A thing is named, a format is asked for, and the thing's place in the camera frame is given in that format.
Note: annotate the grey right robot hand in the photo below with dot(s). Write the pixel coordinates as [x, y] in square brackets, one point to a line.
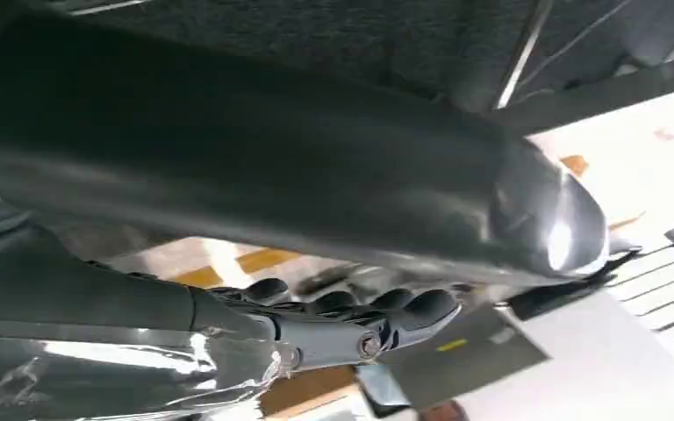
[255, 174]

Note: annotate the yellow floor tape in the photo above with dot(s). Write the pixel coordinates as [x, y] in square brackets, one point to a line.
[262, 260]

